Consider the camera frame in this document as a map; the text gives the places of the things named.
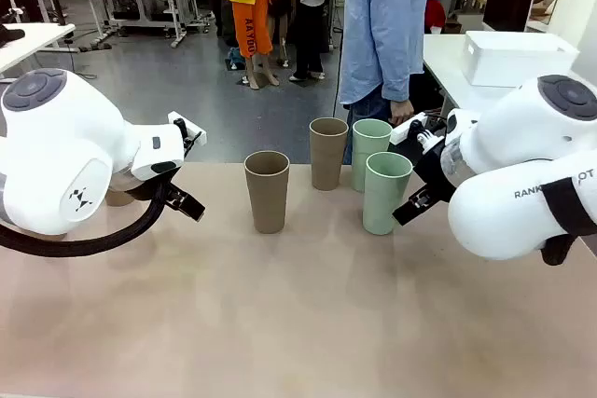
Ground brown plastic cup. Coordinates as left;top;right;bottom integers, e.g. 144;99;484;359
243;150;291;235
309;117;350;192
104;185;137;208

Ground red cloth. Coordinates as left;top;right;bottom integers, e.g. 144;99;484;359
424;0;448;30

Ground person's left forearm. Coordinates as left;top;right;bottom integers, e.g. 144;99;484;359
381;29;423;103

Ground black floor power strip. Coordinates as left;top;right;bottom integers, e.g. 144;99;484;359
77;39;114;52

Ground pale green plastic cup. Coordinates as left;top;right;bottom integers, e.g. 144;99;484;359
362;151;414;237
352;118;394;194

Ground white basket table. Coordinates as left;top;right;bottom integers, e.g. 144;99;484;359
422;33;579;116

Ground black object on side table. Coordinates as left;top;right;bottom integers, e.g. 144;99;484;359
0;24;26;48

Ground mannequin in black clothes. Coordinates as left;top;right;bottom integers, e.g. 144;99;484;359
283;0;340;83

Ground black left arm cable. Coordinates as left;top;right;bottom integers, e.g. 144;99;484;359
0;172;174;258

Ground person in blue shirt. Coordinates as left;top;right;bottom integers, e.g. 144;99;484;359
338;0;431;166

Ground white plastic basket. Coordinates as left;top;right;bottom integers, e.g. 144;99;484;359
463;30;579;88

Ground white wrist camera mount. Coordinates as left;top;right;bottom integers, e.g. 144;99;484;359
389;111;439;150
166;110;207;157

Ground person's left hand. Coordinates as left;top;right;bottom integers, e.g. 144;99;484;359
388;97;416;126

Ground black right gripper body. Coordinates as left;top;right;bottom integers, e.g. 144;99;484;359
410;136;458;199

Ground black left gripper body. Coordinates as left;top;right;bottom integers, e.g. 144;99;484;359
121;165;170;204

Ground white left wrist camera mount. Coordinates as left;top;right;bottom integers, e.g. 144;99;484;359
166;110;207;157

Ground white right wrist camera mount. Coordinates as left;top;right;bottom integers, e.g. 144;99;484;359
389;111;439;150

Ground white side table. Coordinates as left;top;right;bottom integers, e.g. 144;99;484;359
0;22;76;78

